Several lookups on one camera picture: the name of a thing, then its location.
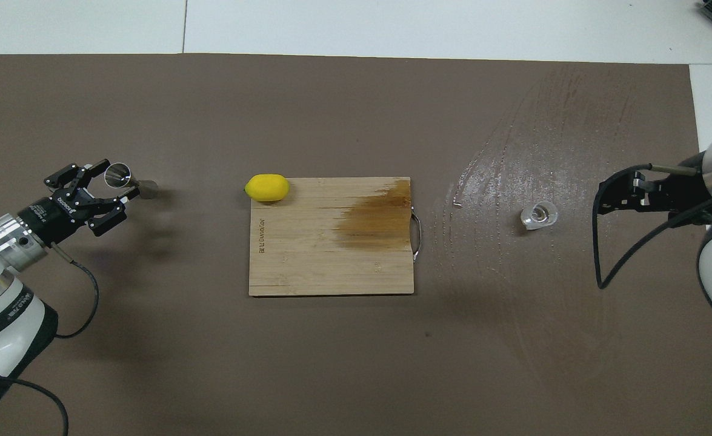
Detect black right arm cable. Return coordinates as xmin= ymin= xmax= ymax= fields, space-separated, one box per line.
xmin=594 ymin=163 xmax=712 ymax=289

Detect yellow lemon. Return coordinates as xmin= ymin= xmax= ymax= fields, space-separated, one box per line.
xmin=245 ymin=174 xmax=290 ymax=202

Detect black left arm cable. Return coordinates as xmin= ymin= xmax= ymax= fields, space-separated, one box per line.
xmin=0 ymin=242 xmax=100 ymax=436

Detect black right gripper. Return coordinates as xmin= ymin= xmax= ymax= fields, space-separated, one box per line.
xmin=596 ymin=154 xmax=712 ymax=216

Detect brown table mat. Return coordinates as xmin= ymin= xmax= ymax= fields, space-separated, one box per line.
xmin=0 ymin=53 xmax=712 ymax=436

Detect clear plastic cup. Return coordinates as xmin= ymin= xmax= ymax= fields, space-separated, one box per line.
xmin=521 ymin=202 xmax=559 ymax=231

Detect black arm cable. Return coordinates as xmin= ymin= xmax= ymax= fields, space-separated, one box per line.
xmin=0 ymin=242 xmax=100 ymax=436
xmin=594 ymin=163 xmax=712 ymax=289

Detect metal double jigger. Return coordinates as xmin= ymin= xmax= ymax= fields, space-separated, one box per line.
xmin=104 ymin=160 xmax=159 ymax=200

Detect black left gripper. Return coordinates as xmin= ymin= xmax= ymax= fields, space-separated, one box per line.
xmin=16 ymin=160 xmax=140 ymax=248

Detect wooden cutting board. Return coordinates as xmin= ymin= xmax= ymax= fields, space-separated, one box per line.
xmin=248 ymin=176 xmax=422 ymax=297

